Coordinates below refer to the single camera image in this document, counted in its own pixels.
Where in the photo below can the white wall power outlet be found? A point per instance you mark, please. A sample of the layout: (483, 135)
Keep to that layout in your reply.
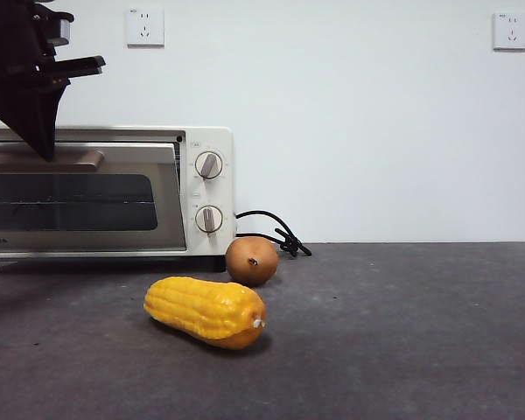
(145, 27)
(510, 31)

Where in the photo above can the white oven knob brown pointer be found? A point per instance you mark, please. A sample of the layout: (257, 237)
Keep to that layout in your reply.
(209, 165)
(208, 219)

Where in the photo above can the brown potato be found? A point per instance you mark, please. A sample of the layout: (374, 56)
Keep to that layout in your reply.
(251, 262)

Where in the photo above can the yellow corn cob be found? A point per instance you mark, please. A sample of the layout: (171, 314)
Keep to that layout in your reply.
(201, 310)

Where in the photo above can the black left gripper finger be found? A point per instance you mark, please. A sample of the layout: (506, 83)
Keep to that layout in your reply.
(30, 118)

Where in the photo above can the white toaster oven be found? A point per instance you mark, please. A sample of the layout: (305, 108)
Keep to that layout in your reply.
(210, 192)

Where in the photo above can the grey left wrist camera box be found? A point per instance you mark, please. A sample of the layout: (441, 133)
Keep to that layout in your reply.
(65, 28)

